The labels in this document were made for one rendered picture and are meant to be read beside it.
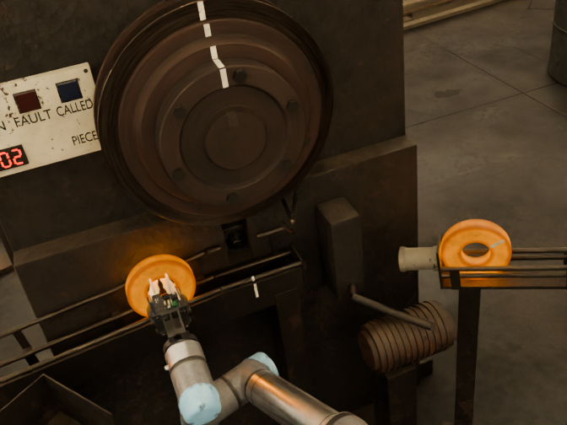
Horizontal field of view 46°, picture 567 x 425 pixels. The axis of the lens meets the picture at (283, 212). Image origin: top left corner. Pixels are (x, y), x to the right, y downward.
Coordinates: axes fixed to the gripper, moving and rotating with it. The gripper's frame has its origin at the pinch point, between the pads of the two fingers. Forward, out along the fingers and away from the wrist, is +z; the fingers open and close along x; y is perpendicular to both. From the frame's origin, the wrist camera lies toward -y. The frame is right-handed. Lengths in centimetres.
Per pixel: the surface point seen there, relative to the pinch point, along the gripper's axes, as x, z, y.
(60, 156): 11.0, 16.5, 28.2
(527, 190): -161, 56, -96
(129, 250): 4.1, 6.7, 5.0
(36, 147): 14.7, 17.3, 31.3
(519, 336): -106, -11, -77
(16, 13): 9, 26, 55
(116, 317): 11.4, -0.2, -7.8
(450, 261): -64, -19, -4
